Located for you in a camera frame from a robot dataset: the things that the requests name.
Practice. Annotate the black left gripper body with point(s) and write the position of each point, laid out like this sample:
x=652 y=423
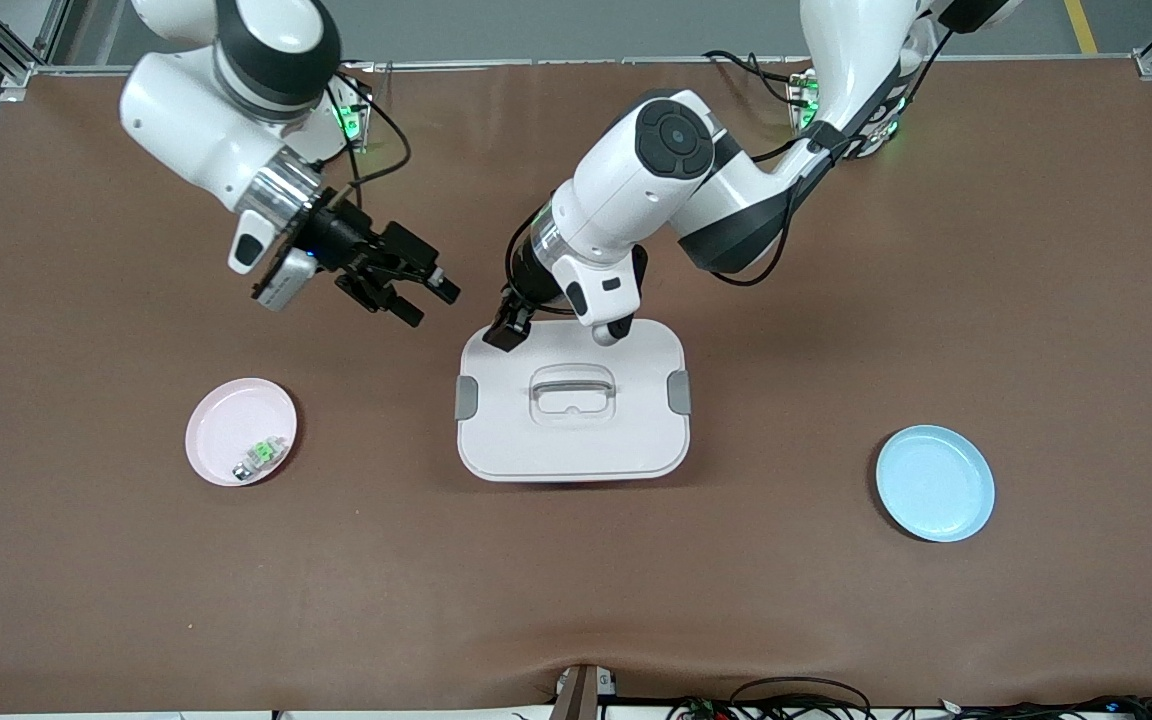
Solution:
x=532 y=282

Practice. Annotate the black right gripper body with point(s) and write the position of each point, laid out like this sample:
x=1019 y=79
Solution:
x=343 y=241

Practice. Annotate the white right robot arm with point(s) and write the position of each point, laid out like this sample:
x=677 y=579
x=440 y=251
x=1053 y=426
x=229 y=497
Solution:
x=196 y=120

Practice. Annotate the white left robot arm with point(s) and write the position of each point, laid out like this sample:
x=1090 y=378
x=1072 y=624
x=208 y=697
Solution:
x=636 y=170

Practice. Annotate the grey box latch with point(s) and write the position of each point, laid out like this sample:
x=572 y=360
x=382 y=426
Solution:
x=679 y=392
x=466 y=398

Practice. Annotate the white lidded storage box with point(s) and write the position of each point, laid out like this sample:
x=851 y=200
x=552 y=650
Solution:
x=626 y=440

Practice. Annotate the pink plate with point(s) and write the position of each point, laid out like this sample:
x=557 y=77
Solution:
x=226 y=420

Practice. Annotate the brown table mat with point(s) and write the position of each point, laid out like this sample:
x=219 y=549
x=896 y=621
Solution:
x=576 y=580

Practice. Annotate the blue plate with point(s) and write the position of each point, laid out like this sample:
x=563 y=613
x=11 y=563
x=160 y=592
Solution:
x=936 y=485

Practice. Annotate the green switch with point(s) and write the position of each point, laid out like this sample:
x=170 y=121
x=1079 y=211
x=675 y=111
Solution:
x=260 y=457

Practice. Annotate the silver table edge rail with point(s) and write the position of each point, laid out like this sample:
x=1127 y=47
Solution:
x=496 y=63

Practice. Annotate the grey mount post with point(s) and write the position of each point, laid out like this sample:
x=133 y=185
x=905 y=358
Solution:
x=573 y=695

